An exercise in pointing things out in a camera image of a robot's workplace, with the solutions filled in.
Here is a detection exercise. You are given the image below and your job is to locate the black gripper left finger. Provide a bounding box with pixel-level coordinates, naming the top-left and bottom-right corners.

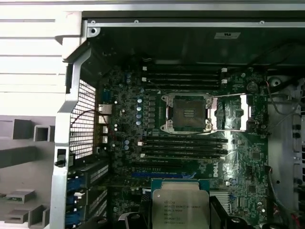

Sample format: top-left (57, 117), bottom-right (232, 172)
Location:
top-left (92, 202), bottom-right (153, 229)

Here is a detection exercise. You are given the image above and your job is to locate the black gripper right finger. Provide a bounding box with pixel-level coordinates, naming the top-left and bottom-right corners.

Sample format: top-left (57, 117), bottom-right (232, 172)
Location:
top-left (209, 195), bottom-right (238, 229)

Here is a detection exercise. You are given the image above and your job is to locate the silver CPU chip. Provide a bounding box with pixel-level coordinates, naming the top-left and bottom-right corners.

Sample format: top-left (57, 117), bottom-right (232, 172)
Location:
top-left (151, 177), bottom-right (211, 229)

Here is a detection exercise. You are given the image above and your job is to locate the blue expansion slot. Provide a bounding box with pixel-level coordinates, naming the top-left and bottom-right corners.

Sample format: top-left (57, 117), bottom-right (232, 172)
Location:
top-left (131, 172), bottom-right (200, 180)

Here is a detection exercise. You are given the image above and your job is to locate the black expansion slot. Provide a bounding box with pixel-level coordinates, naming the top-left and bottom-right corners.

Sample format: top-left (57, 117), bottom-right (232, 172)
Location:
top-left (131, 161), bottom-right (182, 169)

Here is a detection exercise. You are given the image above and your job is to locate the black RAM slot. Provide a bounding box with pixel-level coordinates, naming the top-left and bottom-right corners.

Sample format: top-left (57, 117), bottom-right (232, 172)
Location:
top-left (144, 72), bottom-right (221, 78)
top-left (146, 82), bottom-right (221, 90)
top-left (143, 146), bottom-right (227, 154)
top-left (144, 135), bottom-right (228, 142)
top-left (141, 76), bottom-right (228, 84)
top-left (140, 152), bottom-right (226, 160)
top-left (137, 141), bottom-right (228, 148)
top-left (142, 66), bottom-right (227, 73)

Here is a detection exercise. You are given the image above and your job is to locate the CPU socket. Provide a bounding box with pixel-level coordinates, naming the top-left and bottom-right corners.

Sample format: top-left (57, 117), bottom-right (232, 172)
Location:
top-left (161, 93), bottom-right (213, 135)

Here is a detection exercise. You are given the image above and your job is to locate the silver finned heatsink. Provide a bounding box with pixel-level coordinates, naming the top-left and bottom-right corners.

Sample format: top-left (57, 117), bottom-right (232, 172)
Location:
top-left (209, 190), bottom-right (231, 208)

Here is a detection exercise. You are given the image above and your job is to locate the green motherboard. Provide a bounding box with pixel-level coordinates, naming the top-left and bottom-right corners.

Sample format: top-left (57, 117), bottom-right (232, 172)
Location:
top-left (95, 63), bottom-right (271, 229)

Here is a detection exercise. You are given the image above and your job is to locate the blue expansion card latch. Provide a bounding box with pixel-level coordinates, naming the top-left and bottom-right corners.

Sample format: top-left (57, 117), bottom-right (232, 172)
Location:
top-left (66, 211), bottom-right (83, 228)
top-left (67, 178), bottom-right (84, 195)

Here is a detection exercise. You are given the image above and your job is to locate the metal drive cage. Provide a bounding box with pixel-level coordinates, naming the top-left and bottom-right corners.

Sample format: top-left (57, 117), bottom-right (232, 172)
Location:
top-left (266, 71), bottom-right (305, 229)

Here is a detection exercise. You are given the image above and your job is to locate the metal socket cover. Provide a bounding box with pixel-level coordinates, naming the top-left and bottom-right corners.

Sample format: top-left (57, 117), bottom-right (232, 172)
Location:
top-left (208, 94), bottom-right (253, 133)

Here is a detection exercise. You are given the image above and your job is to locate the silver rear port block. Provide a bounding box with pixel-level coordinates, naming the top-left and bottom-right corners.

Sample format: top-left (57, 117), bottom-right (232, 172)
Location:
top-left (97, 103), bottom-right (113, 118)

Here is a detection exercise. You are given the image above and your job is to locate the grey parts rack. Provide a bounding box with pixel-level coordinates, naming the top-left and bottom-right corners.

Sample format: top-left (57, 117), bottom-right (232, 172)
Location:
top-left (0, 115), bottom-right (57, 229)

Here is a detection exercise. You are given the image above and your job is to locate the open PC case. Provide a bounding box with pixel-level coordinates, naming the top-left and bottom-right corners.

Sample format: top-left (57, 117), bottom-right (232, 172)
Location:
top-left (53, 9), bottom-right (305, 229)

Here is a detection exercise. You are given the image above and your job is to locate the white label sticker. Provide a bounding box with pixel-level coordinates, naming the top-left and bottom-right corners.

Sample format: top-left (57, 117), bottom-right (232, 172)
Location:
top-left (213, 30), bottom-right (241, 40)

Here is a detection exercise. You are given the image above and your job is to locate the thin wire locking lever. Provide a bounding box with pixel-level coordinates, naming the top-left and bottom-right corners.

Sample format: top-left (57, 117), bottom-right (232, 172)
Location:
top-left (212, 93), bottom-right (248, 98)

